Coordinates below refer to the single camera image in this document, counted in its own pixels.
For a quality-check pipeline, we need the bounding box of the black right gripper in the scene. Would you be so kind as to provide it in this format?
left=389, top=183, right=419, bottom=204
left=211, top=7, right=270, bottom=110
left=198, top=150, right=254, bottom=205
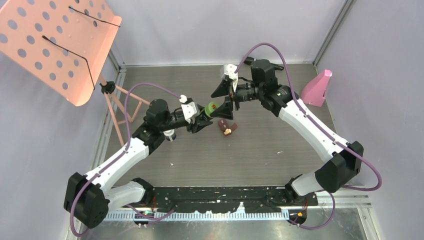
left=210, top=78, right=263, bottom=121

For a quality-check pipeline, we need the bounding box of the green bottle cap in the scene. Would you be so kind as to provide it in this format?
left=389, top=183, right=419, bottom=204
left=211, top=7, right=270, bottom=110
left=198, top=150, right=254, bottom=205
left=204, top=101, right=219, bottom=118

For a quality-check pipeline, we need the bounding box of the brown translucent pill container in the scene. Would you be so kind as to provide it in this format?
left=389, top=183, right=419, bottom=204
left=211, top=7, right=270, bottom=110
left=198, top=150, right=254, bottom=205
left=217, top=118, right=238, bottom=137

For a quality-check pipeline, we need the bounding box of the green black pill bottle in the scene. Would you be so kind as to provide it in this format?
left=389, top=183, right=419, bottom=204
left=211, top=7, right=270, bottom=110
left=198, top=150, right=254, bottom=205
left=199, top=107, right=210, bottom=119

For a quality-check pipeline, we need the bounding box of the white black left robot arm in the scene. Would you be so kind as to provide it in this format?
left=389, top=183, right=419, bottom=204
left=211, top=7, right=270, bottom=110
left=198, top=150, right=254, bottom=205
left=64, top=99, right=219, bottom=229

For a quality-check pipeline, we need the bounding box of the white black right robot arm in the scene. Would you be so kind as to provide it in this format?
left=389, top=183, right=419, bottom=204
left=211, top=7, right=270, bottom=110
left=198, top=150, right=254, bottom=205
left=211, top=59, right=364, bottom=205

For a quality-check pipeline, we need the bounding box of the white capped pill bottle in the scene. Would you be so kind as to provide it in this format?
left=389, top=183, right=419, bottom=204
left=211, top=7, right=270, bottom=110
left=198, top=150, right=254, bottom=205
left=163, top=129, right=177, bottom=142

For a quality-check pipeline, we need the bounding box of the black microphone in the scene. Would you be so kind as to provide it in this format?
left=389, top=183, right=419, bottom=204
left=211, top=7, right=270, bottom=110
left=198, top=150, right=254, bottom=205
left=243, top=56, right=285, bottom=71

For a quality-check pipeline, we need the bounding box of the pink wedge object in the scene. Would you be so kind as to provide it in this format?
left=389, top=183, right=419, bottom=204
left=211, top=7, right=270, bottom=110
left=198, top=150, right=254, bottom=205
left=300, top=69, right=332, bottom=107

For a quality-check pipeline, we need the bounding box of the pink music stand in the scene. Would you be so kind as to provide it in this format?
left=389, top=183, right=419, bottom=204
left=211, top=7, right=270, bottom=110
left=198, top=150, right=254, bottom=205
left=0, top=0, right=152, bottom=147

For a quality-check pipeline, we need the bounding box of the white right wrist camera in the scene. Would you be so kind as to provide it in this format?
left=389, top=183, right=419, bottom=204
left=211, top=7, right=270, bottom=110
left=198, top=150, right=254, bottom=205
left=221, top=64, right=239, bottom=93

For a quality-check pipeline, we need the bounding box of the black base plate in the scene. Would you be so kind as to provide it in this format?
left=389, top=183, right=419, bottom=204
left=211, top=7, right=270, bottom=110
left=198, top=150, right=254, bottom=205
left=140, top=186, right=318, bottom=214

